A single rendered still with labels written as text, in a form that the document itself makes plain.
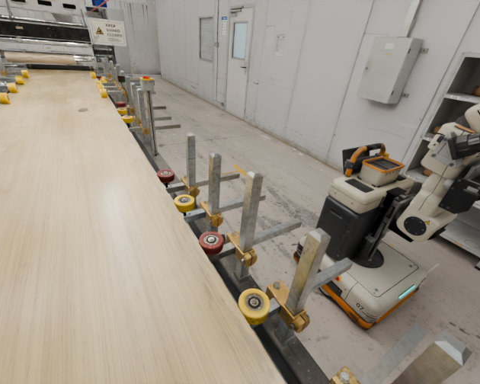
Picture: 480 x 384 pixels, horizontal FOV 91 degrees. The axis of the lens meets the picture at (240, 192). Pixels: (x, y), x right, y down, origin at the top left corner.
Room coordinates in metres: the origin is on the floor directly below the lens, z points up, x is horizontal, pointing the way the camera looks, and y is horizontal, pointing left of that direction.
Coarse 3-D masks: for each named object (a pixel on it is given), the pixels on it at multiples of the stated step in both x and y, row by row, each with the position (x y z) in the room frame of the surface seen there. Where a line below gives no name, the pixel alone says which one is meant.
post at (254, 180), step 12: (252, 180) 0.57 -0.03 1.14; (252, 192) 0.57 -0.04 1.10; (252, 204) 0.58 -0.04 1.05; (252, 216) 0.58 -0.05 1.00; (240, 228) 0.60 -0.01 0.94; (252, 228) 0.58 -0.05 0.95; (240, 240) 0.59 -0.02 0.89; (252, 240) 0.59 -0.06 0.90; (240, 264) 0.58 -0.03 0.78; (240, 276) 0.57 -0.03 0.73
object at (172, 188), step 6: (222, 174) 1.16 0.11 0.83; (228, 174) 1.17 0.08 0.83; (234, 174) 1.18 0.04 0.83; (198, 180) 1.07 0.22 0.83; (204, 180) 1.08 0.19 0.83; (222, 180) 1.14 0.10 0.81; (228, 180) 1.16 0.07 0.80; (168, 186) 0.98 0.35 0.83; (174, 186) 0.99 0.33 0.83; (180, 186) 1.00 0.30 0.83; (198, 186) 1.05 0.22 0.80; (168, 192) 0.96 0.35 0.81
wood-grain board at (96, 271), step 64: (0, 128) 1.33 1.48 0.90; (64, 128) 1.44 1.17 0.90; (0, 192) 0.71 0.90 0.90; (64, 192) 0.75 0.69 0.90; (128, 192) 0.79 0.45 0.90; (0, 256) 0.42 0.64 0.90; (64, 256) 0.44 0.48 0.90; (128, 256) 0.47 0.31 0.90; (192, 256) 0.49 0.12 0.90; (0, 320) 0.26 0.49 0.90; (64, 320) 0.27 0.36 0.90; (128, 320) 0.29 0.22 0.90; (192, 320) 0.30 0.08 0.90
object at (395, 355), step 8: (416, 328) 0.38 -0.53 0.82; (408, 336) 0.36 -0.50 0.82; (416, 336) 0.36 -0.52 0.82; (400, 344) 0.33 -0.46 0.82; (408, 344) 0.34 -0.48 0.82; (416, 344) 0.34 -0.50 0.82; (392, 352) 0.31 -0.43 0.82; (400, 352) 0.32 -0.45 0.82; (408, 352) 0.32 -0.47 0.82; (384, 360) 0.29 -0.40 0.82; (392, 360) 0.29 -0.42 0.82; (400, 360) 0.30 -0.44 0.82; (376, 368) 0.27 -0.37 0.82; (384, 368) 0.28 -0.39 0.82; (392, 368) 0.28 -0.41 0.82; (368, 376) 0.25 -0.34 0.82; (376, 376) 0.26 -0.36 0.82; (384, 376) 0.26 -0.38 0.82
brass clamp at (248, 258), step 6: (228, 234) 0.65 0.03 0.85; (228, 240) 0.64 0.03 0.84; (234, 240) 0.62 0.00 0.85; (240, 252) 0.57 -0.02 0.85; (246, 252) 0.57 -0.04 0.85; (252, 252) 0.58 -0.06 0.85; (240, 258) 0.57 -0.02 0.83; (246, 258) 0.55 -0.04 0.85; (252, 258) 0.56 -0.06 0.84; (246, 264) 0.55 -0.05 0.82; (252, 264) 0.56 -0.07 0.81
